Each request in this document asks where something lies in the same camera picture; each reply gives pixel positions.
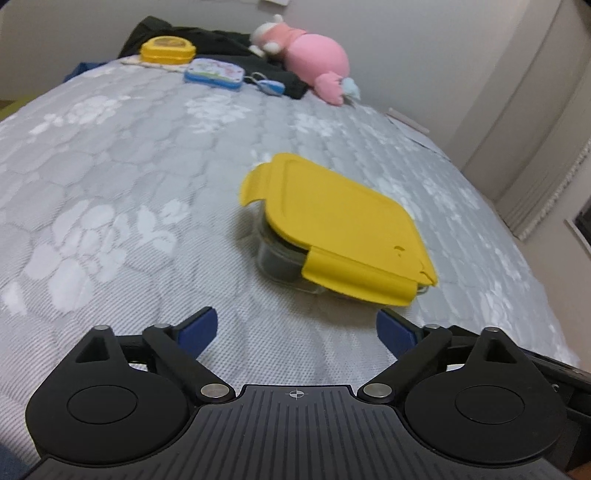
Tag black clothing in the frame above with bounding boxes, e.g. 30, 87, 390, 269
117, 16, 309, 100

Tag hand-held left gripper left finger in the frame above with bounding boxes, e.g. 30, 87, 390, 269
74, 306, 236, 404

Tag clear glass divided container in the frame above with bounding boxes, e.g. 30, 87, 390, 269
257, 207, 431, 302

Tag yellow plastic container lid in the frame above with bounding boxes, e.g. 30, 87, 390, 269
238, 153, 439, 307

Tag pink plush toy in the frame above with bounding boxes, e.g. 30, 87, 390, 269
249, 14, 362, 108

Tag dark window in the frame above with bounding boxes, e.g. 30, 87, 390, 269
566, 203, 591, 252

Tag beige curtain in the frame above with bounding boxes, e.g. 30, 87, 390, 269
462, 0, 591, 241

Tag white patterned cloth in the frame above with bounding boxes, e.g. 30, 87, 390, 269
121, 54, 191, 75

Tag white paper sheets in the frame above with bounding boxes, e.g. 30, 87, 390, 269
387, 107, 452, 161

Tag small yellow lidded box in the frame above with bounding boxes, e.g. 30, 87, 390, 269
140, 37, 195, 65

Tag small blue corded gadget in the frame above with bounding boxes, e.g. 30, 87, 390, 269
244, 72, 286, 99

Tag person's blue jeans leg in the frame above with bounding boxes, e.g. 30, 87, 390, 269
0, 443, 34, 480

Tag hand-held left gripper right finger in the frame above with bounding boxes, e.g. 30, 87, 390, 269
358, 308, 520, 404

